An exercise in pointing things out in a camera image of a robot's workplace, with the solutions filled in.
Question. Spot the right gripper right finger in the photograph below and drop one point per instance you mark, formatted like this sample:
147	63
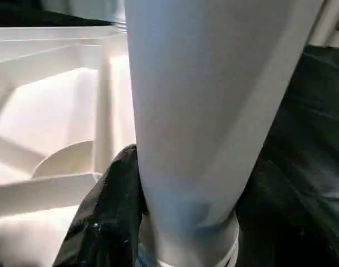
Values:
269	239

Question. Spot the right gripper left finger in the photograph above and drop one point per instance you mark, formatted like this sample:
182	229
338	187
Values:
105	217

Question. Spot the white plastic table top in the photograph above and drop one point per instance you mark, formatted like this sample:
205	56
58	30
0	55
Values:
52	133

